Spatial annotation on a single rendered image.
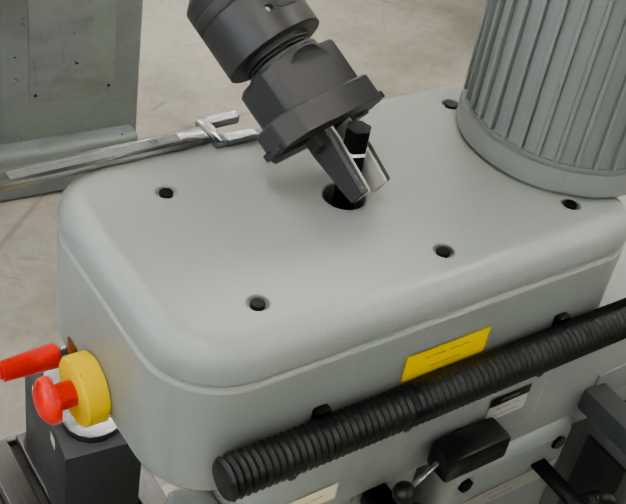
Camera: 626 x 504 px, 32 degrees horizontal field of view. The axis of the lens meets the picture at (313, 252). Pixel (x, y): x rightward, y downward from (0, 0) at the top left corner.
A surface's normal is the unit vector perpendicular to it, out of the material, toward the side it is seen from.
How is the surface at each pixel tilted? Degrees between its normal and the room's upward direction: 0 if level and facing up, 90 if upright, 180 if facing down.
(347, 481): 90
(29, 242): 0
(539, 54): 90
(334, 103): 31
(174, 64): 0
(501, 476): 90
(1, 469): 0
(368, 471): 90
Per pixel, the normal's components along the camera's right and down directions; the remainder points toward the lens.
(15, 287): 0.14, -0.77
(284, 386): 0.54, 0.59
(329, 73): 0.50, -0.40
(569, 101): -0.34, 0.55
